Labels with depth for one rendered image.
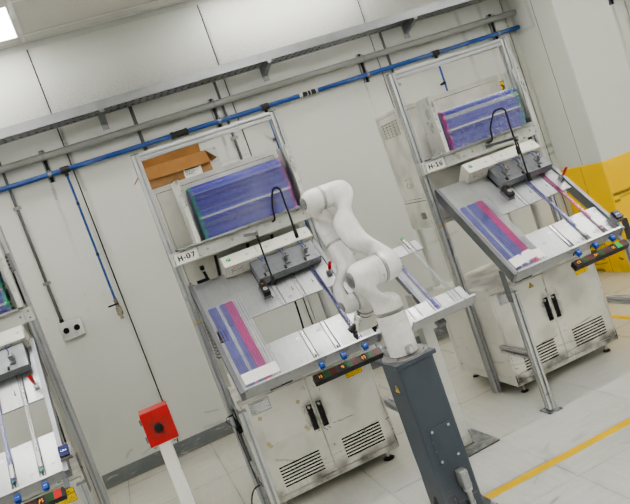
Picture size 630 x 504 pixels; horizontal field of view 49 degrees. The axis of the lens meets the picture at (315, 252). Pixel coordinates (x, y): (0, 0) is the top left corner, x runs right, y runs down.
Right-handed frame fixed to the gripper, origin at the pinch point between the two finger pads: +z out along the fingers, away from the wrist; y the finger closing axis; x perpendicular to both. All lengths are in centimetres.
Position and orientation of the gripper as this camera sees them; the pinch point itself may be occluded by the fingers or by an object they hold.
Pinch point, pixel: (365, 332)
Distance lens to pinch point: 310.7
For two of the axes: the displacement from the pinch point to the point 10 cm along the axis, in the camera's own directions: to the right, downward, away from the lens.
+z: 0.5, 7.0, 7.1
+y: 9.0, -3.5, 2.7
